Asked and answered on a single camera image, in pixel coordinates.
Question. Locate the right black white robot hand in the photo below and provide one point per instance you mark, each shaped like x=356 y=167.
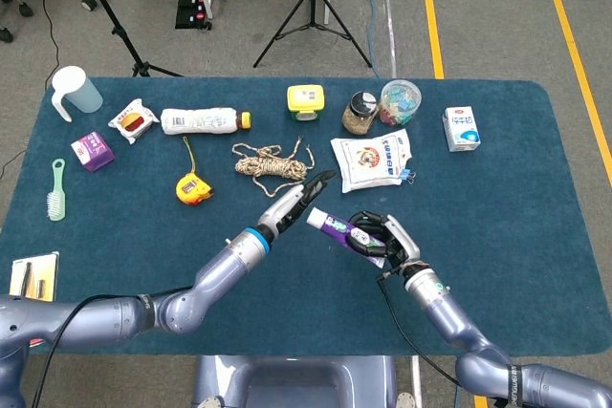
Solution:
x=401 y=243

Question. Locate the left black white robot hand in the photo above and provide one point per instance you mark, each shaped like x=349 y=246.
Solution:
x=287 y=209

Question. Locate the purple white toothpaste tube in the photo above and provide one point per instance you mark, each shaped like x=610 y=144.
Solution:
x=330 y=226

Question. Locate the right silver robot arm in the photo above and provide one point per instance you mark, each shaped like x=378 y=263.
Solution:
x=449 y=317

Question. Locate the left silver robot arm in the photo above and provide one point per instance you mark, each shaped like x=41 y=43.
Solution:
x=225 y=269

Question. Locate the white wrapped bottle yellow cap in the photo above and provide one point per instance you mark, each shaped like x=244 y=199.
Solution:
x=201 y=121

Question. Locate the blue binder clip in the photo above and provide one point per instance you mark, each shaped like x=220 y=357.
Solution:
x=405 y=174

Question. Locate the blue table cloth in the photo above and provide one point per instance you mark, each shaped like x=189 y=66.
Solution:
x=478 y=236

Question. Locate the white printed food bag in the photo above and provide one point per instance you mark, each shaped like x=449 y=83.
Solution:
x=368 y=159

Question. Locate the yellow tape measure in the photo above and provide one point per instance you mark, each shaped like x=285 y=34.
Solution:
x=191 y=189

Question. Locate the green box yellow lid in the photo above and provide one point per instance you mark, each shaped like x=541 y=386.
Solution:
x=306 y=98

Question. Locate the grain jar black lid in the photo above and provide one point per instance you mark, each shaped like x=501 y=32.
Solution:
x=358 y=114

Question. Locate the white blue milk carton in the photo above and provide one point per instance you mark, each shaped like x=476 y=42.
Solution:
x=461 y=130

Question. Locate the clear jar of binder clips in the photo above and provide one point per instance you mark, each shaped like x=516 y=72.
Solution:
x=400 y=102

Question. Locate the grey blue robot torso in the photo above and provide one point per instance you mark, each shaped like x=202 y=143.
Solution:
x=296 y=381

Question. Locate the white red snack packet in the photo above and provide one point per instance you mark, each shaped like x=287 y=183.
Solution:
x=133 y=121

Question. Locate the small purple box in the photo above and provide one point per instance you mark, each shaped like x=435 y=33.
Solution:
x=93 y=151

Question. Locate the black power strip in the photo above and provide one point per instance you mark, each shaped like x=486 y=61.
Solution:
x=193 y=6

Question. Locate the green hairbrush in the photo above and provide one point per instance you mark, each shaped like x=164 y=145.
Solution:
x=56 y=202

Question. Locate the light blue plastic cup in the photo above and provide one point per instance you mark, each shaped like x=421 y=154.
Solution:
x=79 y=90

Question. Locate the black light stand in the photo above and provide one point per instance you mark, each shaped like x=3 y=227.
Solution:
x=112 y=21

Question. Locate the beige tool card pack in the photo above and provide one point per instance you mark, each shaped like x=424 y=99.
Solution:
x=33 y=276

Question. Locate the black chair casters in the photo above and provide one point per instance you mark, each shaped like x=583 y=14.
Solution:
x=24 y=9

